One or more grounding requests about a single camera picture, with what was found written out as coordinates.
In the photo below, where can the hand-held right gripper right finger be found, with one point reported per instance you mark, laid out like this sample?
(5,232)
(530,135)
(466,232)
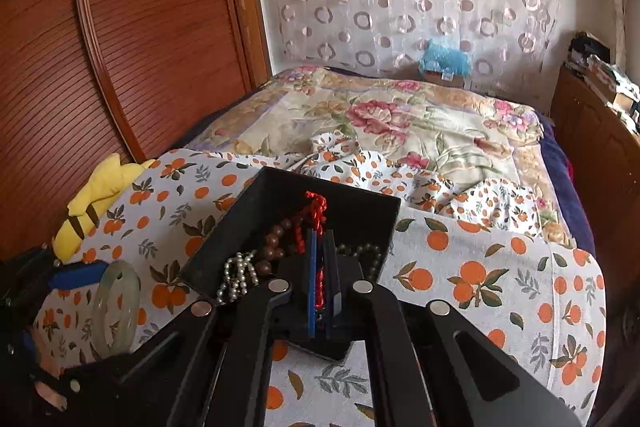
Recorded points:
(334,287)

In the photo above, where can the black box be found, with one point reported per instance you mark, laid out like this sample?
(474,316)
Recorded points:
(250,217)

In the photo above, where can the floral quilt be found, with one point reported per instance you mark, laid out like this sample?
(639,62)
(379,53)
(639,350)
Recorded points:
(400,122)

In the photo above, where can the cardboard box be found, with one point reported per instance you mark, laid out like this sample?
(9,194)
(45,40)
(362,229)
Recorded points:
(442,78)

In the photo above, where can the dark blue blanket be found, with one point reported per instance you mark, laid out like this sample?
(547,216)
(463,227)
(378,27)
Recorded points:
(567,187)

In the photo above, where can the blue plastic bag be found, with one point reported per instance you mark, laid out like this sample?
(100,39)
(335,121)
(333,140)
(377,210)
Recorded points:
(445,57)

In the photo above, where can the wooden slatted wardrobe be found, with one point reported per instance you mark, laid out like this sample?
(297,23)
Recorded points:
(150,32)

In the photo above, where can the person's left hand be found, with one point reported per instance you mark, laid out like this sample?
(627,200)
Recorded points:
(42,347)

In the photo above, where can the yellow plush toy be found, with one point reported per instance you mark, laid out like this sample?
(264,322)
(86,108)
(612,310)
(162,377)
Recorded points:
(100,197)

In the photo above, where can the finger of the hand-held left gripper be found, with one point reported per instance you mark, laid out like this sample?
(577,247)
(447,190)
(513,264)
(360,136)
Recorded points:
(87,382)
(80,275)

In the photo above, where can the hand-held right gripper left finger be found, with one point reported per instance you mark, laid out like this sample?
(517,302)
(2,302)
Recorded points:
(312,287)

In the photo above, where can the pale green jade bangle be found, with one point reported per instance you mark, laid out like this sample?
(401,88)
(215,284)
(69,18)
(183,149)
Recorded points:
(132,302)

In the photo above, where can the wooden cabinet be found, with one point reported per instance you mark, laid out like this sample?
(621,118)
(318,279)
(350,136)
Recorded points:
(590,147)

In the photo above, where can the stack of books and papers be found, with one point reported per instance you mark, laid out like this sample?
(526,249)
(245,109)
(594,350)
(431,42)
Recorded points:
(607,74)

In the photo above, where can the orange-print white cloth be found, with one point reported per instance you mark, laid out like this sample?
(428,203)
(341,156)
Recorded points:
(475,282)

